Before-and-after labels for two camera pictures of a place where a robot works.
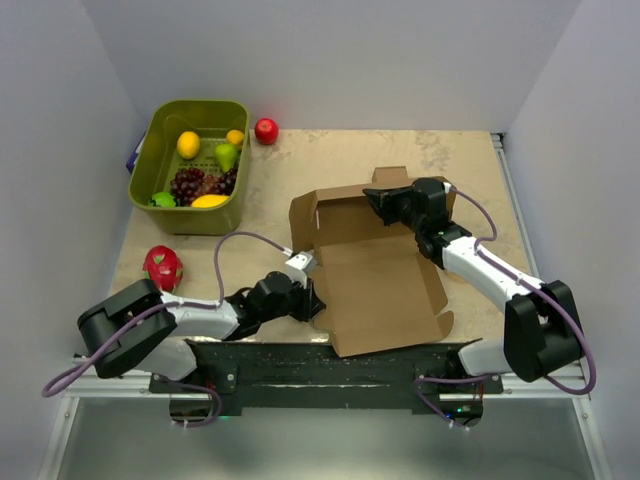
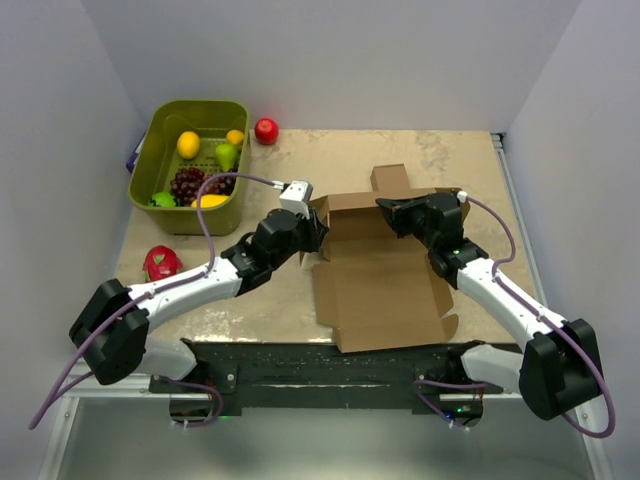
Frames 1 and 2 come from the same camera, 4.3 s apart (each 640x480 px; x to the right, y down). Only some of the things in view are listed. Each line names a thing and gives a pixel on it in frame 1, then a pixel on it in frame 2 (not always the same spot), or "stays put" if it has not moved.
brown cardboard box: (376, 279) stays put
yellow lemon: (188, 145) stays put
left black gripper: (310, 304) -> (315, 232)
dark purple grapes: (189, 183) stays put
